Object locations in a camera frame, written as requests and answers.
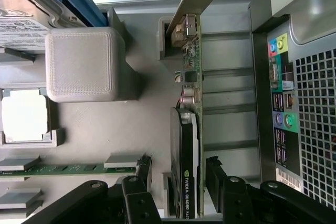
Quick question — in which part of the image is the green RAM stick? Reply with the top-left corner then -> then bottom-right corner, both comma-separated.
0,163 -> 137,176

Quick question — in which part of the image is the silver hard disk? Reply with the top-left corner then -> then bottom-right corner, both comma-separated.
0,0 -> 87,51

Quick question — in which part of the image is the open grey PC case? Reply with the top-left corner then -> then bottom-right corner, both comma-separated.
248,0 -> 336,209

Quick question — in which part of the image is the silver CPU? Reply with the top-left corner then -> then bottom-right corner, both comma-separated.
1,90 -> 49,142

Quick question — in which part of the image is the grey parts rack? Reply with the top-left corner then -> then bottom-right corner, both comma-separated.
0,6 -> 208,224

